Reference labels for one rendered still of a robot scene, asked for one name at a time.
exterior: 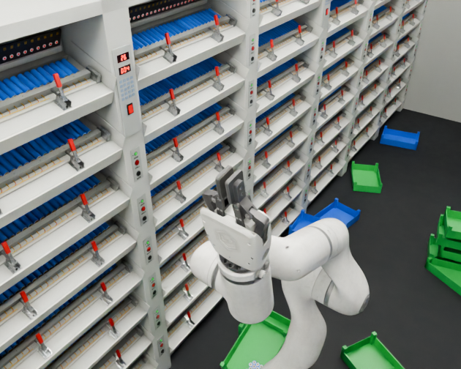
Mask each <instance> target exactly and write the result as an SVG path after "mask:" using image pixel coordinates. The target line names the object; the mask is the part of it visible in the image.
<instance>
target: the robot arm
mask: <svg viewBox="0 0 461 369"><path fill-rule="evenodd" d="M215 182H216V186H217V191H215V190H210V189H207V190H206V191H205V192H204V193H203V194H202V196H203V199H204V201H205V202H206V205H207V207H208V208H209V209H206V208H204V207H203V208H202V209H201V210H200V216H201V219H202V222H203V226H204V228H205V230H206V234H207V236H208V238H209V241H207V242H205V243H203V244H202V245H201V246H200V247H199V248H197V249H196V251H195V252H194V253H193V254H192V257H191V260H190V269H191V271H192V273H193V274H194V276H195V277H196V278H197V279H199V280H200V281H201V282H203V283H205V284H206V285H208V286H209V287H211V288H213V289H214V290H215V291H217V292H219V293H220V294H221V295H222V296H223V297H224V298H225V300H226V301H227V303H228V308H229V311H230V313H231V315H232V316H233V317H234V318H235V319H236V320H237V321H240V322H241V323H244V324H257V323H259V322H261V321H263V320H265V319H266V318H267V317H268V316H269V315H270V314H271V312H272V310H273V307H274V296H273V288H272V281H271V278H272V277H273V278H276V279H279V280H281V284H282V290H283V293H284V295H285V298H286V300H287V303H288V306H289V308H290V312H291V323H290V326H289V329H288V333H287V335H286V338H285V342H284V343H283V346H282V348H281V349H280V351H279V352H278V354H277V355H276V356H275V357H274V358H273V359H271V360H270V361H269V362H267V363H266V364H265V365H264V366H263V367H261V368H260V369H308V368H310V367H311V366H313V365H314V364H315V362H316V361H317V359H318V358H319V355H320V353H321V350H322V348H323V344H324V342H325V339H326V322H325V321H324V318H323V316H322V315H321V312H320V311H319V309H318V307H317V305H316V303H315V300H316V301H318V302H319V303H321V304H323V305H325V306H327V307H328V308H331V309H332V310H335V311H337V312H338V313H341V314H344V315H348V316H352V315H356V314H358V313H360V312H362V311H363V310H364V309H365V308H366V306H367V304H368V302H369V300H370V290H369V286H368V283H367V279H366V277H365V276H364V273H363V272H362V270H361V268H360V267H359V265H358V264H357V263H356V261H355V260H354V259H353V256H352V255H351V252H350V248H349V233H348V229H347V227H346V226H345V224H344V223H343V222H341V221H340V220H338V219H335V218H324V219H321V220H318V221H316V222H314V223H312V224H310V225H308V226H306V227H304V228H302V229H300V230H298V231H296V232H294V233H292V234H290V235H288V236H286V237H279V236H273V235H271V223H270V219H269V217H268V215H266V214H265V213H264V212H262V211H261V210H259V209H257V208H256V207H255V205H254V204H253V203H252V201H251V198H250V194H249V193H247V192H245V186H244V177H243V171H242V170H239V169H238V170H236V171H235V172H233V167H232V166H230V165H228V166H227V167H226V168H225V169H224V170H222V171H221V172H220V173H218V175H217V177H216V178H215Z"/></svg>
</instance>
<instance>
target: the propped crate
mask: <svg viewBox="0 0 461 369"><path fill-rule="evenodd" d="M287 333H288V330H287V329H281V328H279V327H278V326H276V325H274V324H272V323H270V322H269V321H267V320H263V321H261V322H259V323H257V324H247V325H246V326H245V328H244V329H243V331H242V332H241V334H240V336H239V337H238V339H237V341H236V342H235V343H234V345H233V347H232V349H231V350H230V352H229V353H228V355H227V357H226V358H225V360H224V361H223V362H221V363H220V367H221V368H222V369H249V363H250V362H251V363H252V361H254V360H255V361H256V362H258V363H260V365H263V366H264V365H265V364H266V363H267V362H269V361H270V360H271V359H273V358H274V357H275V356H276V355H277V354H278V352H279V351H280V349H281V348H282V346H283V343H284V342H285V338H286V335H287Z"/></svg>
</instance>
